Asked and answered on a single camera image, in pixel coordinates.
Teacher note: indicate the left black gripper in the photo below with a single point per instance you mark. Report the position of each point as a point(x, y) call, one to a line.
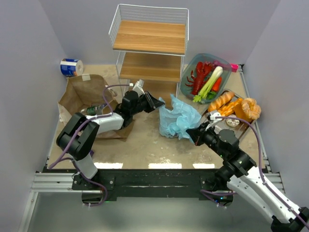
point(148, 102)

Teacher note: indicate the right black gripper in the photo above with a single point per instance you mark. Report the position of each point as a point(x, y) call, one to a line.
point(200, 136)

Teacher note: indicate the light blue plastic bag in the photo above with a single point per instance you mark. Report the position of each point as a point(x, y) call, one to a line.
point(174, 123)

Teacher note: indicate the green label water bottle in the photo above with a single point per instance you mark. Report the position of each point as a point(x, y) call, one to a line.
point(93, 110)

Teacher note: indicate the brown paper grocery bag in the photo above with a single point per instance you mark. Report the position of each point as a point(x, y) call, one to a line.
point(84, 91)

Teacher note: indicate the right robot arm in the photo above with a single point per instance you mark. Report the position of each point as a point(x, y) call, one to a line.
point(241, 174)

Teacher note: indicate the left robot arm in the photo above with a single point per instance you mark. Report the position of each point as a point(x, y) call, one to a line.
point(79, 134)

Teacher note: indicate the teal plastic food container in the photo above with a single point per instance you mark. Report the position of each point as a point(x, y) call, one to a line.
point(203, 57)

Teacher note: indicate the green white celery stalk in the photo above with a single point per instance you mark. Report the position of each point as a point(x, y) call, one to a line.
point(206, 92)

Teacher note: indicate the round frosted donut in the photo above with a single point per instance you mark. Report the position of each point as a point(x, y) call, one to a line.
point(232, 121)

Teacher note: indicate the orange croissant bread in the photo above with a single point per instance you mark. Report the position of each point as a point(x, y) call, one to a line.
point(227, 109)

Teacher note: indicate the metal tray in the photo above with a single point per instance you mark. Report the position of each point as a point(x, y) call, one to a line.
point(240, 130)

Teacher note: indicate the long bread loaf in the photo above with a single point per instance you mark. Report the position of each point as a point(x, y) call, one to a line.
point(220, 101)

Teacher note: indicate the red chili pepper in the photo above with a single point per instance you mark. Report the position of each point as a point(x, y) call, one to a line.
point(216, 85)

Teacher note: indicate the red toy lobster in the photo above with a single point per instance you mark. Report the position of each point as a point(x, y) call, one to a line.
point(198, 81)

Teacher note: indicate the twisted sugar donut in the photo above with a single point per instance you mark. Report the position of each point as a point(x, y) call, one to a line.
point(251, 109)

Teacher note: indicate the pink small object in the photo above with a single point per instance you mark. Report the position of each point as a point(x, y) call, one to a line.
point(234, 67)

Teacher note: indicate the blue white toilet paper roll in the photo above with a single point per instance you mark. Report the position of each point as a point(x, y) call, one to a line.
point(71, 67)

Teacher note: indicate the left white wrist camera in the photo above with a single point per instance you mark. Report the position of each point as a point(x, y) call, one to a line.
point(138, 87)

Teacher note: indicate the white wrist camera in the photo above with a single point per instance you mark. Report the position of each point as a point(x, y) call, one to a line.
point(213, 117)
point(138, 87)

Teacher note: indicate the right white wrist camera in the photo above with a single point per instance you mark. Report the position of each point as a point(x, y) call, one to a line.
point(213, 117)

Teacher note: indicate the white wire wooden shelf rack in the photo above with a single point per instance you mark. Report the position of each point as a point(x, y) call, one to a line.
point(150, 44)

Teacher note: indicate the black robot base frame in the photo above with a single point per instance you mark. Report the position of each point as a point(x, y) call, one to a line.
point(147, 183)

